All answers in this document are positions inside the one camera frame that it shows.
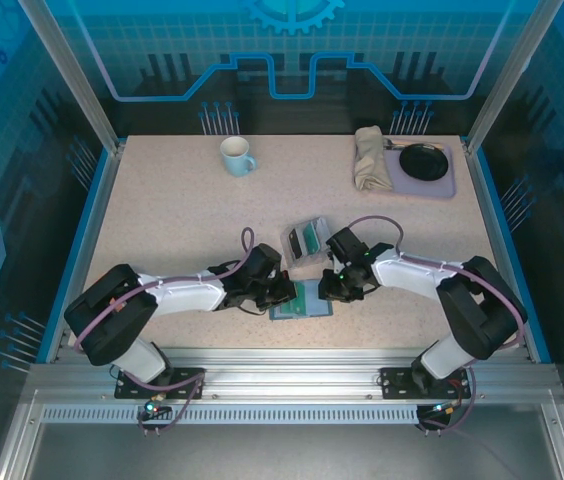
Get teal box lid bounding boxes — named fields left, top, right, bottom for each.
left=269, top=279, right=334, bottom=321

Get beige folded cloth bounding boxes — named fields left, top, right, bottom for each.
left=352, top=125, right=394, bottom=193

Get light blue mug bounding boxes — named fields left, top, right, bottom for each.
left=219, top=135, right=258, bottom=178

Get lilac tray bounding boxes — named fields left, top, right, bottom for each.
left=351, top=137, right=458, bottom=200

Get black plate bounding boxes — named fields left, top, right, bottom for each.
left=398, top=142, right=451, bottom=182

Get steel lower panel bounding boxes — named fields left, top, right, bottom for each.
left=0, top=422, right=564, bottom=480

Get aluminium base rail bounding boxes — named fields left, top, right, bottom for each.
left=29, top=347, right=561, bottom=404

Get slotted cable duct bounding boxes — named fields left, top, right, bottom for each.
left=40, top=405, right=421, bottom=426

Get aluminium side rail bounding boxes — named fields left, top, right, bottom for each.
left=44, top=142, right=126, bottom=364
left=461, top=139, right=553, bottom=364

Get aluminium frame post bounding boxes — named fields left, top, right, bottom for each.
left=464, top=0, right=548, bottom=154
left=17, top=0, right=126, bottom=154

